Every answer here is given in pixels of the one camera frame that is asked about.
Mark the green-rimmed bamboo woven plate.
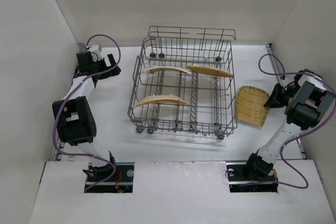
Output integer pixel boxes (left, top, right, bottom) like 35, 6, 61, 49
236, 86, 270, 128

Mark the orange fish-shaped woven plate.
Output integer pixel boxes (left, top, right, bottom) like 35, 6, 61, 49
132, 94, 191, 108

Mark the orange square woven plate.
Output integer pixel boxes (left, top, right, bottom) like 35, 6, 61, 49
186, 65, 234, 78

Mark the yellow rectangular bamboo mat plate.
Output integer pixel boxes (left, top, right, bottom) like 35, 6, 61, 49
143, 66, 191, 75

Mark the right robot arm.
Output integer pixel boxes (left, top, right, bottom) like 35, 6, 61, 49
245, 69, 335, 175

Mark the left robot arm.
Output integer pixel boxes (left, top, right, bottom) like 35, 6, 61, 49
52, 50, 121, 178

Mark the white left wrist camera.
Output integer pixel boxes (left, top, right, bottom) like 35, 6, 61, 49
85, 44, 103, 61

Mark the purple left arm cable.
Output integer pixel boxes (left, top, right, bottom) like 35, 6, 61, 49
52, 34, 122, 193

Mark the grey wire dish rack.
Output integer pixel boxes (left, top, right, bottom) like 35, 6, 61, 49
128, 25, 237, 140

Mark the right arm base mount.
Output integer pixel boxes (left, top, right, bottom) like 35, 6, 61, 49
225, 162, 278, 193

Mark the aluminium rail left side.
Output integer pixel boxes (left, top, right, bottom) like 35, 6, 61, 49
51, 43, 89, 162

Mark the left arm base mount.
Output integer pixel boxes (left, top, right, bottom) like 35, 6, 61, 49
82, 163, 135, 194

